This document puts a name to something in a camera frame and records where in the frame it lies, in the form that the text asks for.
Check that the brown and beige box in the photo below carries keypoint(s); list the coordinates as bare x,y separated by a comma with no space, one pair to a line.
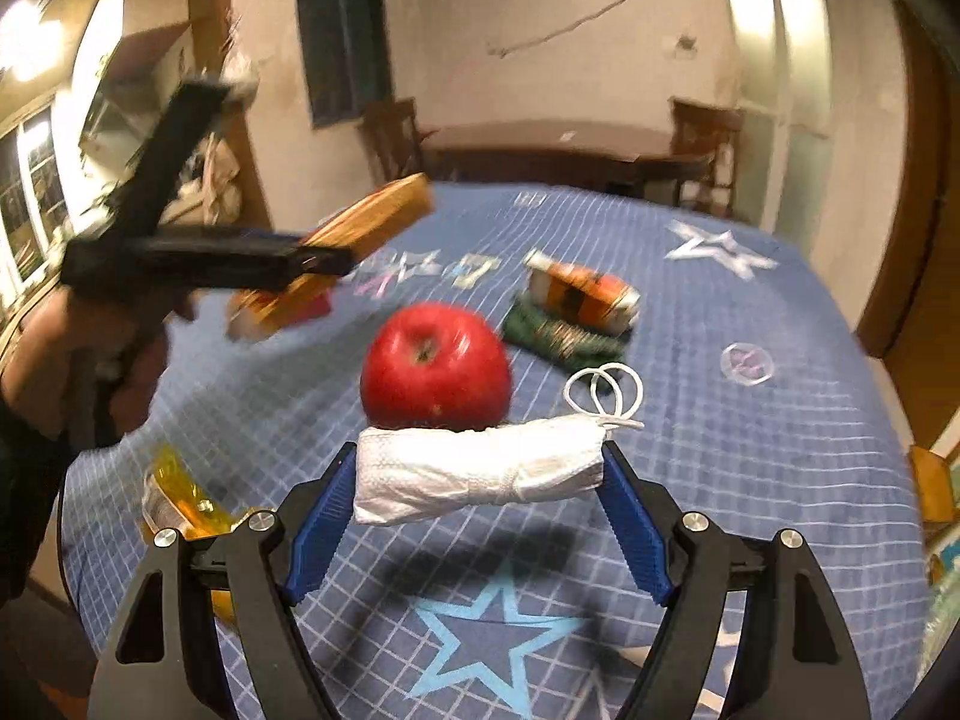
390,206

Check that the dark wooden chair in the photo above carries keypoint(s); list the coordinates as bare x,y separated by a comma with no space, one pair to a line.
390,135
705,150

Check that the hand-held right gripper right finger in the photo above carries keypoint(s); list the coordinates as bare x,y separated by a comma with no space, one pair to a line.
634,532

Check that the person's left forearm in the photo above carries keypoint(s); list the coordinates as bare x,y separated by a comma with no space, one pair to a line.
22,502

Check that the kitchen window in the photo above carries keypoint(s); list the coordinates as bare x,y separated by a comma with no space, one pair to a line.
34,195

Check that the clear plastic lid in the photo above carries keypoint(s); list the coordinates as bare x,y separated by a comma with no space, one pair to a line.
748,364

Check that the person's left hand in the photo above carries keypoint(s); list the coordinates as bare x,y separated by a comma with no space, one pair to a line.
37,367

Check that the yellow plastic wrapper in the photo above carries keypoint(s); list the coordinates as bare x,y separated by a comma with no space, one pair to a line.
184,499

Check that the kitchen ceiling light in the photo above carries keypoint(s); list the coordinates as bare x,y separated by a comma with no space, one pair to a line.
26,49

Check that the kitchen wall cabinet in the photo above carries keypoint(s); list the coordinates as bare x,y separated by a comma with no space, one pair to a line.
127,22

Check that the round dark wooden table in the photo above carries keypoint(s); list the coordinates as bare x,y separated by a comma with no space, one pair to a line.
562,150

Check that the green packet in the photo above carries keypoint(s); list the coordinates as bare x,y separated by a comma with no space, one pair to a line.
562,341

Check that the blue star-print tablecloth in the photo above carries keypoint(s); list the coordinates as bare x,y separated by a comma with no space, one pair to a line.
750,465

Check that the frosted glass door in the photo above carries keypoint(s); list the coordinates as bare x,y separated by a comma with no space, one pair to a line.
780,52

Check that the dark window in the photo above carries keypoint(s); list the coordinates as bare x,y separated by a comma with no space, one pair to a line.
341,22

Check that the brown wooden door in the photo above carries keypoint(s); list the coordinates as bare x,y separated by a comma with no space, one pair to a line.
915,240

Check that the orange striped carton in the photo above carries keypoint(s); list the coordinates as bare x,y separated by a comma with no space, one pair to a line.
581,289

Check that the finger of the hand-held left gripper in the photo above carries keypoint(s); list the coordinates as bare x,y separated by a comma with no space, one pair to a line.
240,259
184,142

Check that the small wooden chair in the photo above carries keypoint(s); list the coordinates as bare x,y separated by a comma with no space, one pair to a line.
934,484

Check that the hanging kitchen cloths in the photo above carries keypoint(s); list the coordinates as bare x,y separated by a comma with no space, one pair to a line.
217,180

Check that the white face mask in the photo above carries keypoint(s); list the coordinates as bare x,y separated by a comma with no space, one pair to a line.
480,472

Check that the red apple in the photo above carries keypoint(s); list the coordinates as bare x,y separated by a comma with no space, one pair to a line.
435,367

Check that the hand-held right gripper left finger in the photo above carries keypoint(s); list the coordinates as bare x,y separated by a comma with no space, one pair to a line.
322,532

